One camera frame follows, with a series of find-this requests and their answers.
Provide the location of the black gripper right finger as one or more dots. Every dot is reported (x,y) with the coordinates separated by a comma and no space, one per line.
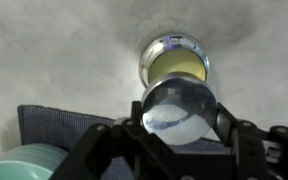
(250,146)

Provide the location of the dark blue towel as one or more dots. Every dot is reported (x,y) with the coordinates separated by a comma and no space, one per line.
(50,123)

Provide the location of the teal bowl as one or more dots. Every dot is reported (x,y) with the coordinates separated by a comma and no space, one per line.
(20,163)

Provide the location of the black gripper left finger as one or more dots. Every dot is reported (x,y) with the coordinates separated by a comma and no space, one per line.
(97,150)

